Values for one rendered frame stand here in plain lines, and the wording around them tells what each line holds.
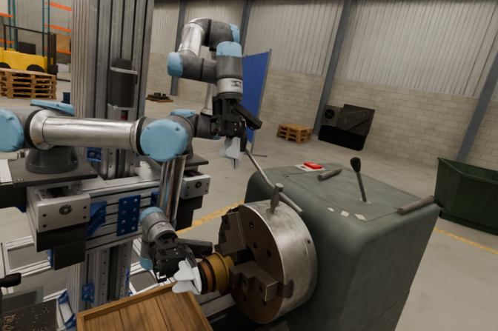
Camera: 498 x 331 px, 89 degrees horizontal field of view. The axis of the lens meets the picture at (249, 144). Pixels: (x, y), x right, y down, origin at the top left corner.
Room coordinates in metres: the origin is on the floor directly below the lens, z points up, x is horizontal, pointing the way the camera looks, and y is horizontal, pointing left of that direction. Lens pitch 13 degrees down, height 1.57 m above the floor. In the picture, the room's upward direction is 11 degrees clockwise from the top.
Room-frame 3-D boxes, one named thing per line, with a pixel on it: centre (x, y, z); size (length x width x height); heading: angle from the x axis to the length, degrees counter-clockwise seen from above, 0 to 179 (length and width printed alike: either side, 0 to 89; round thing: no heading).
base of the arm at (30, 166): (0.83, 0.67, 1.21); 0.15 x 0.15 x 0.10
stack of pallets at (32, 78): (7.51, 6.86, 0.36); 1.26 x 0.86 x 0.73; 158
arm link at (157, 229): (0.67, 0.20, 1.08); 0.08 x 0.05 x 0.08; 128
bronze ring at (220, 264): (0.57, 0.03, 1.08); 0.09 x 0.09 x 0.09; 40
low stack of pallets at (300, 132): (8.87, -1.52, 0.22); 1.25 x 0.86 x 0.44; 149
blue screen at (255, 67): (7.60, 0.54, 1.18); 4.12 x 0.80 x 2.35; 18
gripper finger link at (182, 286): (0.52, 0.09, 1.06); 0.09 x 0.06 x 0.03; 38
